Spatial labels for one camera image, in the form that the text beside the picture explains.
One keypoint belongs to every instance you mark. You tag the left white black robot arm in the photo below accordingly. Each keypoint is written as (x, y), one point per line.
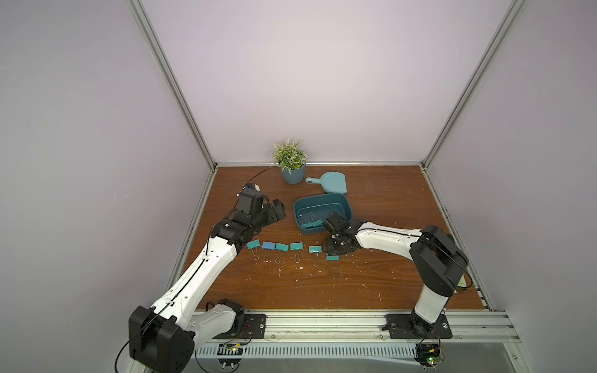
(164, 336)

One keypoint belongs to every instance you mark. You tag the left electronics board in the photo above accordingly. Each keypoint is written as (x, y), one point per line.
(229, 356)

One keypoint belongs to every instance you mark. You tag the light teal dustpan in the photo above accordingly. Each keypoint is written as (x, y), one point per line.
(331, 182)

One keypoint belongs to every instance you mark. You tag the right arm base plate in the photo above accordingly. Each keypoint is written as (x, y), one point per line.
(410, 326)

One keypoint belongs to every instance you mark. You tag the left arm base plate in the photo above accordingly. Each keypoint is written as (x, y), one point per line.
(250, 326)

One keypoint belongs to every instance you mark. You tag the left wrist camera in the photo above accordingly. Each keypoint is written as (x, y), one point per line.
(251, 186)

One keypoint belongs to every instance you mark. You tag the electronics board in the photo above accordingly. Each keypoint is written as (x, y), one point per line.
(429, 355)
(229, 356)

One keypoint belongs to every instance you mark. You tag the right electronics board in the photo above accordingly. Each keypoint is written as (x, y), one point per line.
(429, 355)

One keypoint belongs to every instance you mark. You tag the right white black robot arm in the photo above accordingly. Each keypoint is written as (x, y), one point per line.
(440, 263)

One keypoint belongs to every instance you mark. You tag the blue binder clip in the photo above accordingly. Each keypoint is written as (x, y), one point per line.
(268, 247)

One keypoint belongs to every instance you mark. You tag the dark teal storage box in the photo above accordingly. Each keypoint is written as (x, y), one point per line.
(323, 204)

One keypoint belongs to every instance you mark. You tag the aluminium front rail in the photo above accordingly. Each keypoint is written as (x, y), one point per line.
(365, 326)

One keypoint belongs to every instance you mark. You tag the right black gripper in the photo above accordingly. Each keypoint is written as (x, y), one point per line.
(336, 224)

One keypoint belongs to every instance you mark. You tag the potted green plant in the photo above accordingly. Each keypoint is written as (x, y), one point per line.
(291, 159)

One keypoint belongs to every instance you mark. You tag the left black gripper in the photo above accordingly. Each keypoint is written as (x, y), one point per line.
(271, 216)

